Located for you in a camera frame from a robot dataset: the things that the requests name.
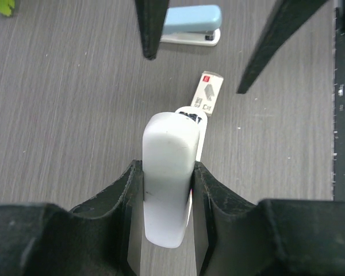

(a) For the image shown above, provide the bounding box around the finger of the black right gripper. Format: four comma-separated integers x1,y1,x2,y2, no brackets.
237,0,327,94
135,0,169,60

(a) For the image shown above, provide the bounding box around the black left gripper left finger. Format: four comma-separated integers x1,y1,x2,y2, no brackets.
0,160,144,275

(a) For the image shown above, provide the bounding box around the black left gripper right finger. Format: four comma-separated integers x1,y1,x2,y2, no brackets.
192,162,345,275

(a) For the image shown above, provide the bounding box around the white stapler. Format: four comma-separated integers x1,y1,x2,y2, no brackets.
142,106,208,248

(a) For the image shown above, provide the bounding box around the staples box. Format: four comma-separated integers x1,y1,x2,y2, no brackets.
190,71,224,117

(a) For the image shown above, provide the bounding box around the green bok choy toy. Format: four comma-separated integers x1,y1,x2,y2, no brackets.
0,0,16,17

